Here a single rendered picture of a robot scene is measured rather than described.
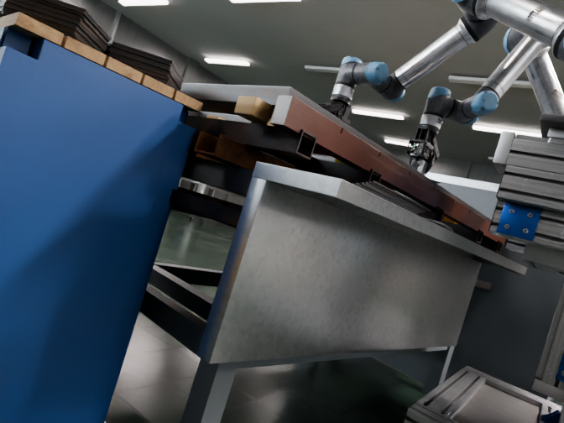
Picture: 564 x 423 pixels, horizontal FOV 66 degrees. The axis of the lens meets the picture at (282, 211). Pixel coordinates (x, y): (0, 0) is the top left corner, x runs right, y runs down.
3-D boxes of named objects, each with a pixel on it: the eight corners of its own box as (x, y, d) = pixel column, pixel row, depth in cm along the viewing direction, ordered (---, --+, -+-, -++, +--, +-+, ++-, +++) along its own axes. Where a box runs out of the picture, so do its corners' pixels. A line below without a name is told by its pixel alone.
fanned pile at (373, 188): (293, 175, 89) (299, 157, 89) (383, 214, 118) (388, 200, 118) (342, 186, 80) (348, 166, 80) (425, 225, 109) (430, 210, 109)
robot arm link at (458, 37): (507, -2, 143) (383, 89, 171) (494, -21, 135) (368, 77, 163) (522, 22, 137) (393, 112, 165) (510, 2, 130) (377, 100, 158)
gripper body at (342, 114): (347, 136, 162) (356, 105, 162) (333, 127, 155) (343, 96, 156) (331, 133, 167) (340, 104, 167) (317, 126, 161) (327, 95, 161)
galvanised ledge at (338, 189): (252, 176, 82) (256, 161, 82) (472, 259, 178) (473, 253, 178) (336, 197, 68) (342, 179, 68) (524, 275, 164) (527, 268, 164)
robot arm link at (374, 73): (397, 71, 154) (373, 72, 162) (380, 56, 147) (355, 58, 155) (391, 92, 154) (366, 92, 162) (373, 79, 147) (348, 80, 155)
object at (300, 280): (195, 354, 81) (252, 176, 82) (446, 342, 178) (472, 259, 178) (208, 364, 79) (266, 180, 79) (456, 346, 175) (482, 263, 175)
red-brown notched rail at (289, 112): (269, 122, 87) (278, 95, 87) (494, 242, 207) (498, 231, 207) (284, 124, 85) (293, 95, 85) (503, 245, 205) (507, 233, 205)
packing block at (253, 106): (232, 112, 93) (238, 95, 93) (248, 121, 97) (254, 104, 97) (251, 114, 89) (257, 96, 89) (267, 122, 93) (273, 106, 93)
